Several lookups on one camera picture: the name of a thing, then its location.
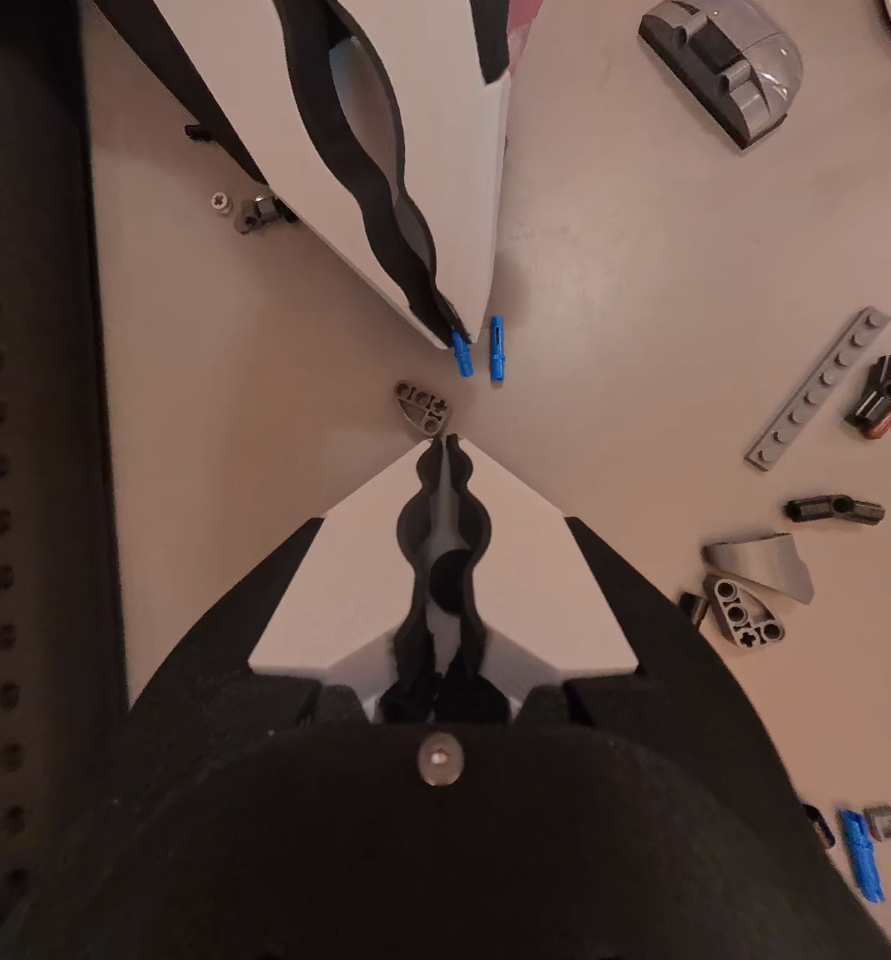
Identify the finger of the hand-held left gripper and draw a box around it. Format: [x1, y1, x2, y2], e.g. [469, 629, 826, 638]
[331, 0, 514, 344]
[153, 0, 463, 352]

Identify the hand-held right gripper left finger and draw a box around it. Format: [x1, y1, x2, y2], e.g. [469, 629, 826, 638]
[247, 437, 445, 717]

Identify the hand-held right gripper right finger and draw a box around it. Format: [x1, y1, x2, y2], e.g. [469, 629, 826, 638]
[449, 435, 640, 715]

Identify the grey and black lego joint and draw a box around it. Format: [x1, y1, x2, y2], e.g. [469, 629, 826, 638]
[235, 193, 297, 235]

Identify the grey lego technic beam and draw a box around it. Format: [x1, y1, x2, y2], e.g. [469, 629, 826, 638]
[702, 573, 786, 648]

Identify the grey triangular lego liftarm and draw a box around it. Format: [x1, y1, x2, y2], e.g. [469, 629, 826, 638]
[394, 381, 453, 438]

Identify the grey curved lego panel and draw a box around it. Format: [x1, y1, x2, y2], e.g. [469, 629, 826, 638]
[702, 532, 816, 605]

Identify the grey lego canopy assembly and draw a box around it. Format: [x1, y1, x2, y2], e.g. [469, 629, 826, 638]
[636, 0, 804, 151]

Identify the black lego axle connector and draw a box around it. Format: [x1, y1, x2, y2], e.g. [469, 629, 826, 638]
[784, 493, 886, 525]

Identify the light grey lego plate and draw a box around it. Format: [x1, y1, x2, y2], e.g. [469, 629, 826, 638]
[744, 306, 891, 472]

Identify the black and blue lego pin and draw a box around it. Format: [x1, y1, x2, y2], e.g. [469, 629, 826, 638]
[801, 802, 837, 850]

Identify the black and red lego connector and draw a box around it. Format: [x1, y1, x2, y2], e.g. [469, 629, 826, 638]
[844, 354, 891, 440]

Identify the long blue lego pin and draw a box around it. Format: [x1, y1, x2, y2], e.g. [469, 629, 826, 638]
[839, 808, 885, 903]

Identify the black perforated board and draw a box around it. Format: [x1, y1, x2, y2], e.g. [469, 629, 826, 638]
[0, 0, 130, 960]

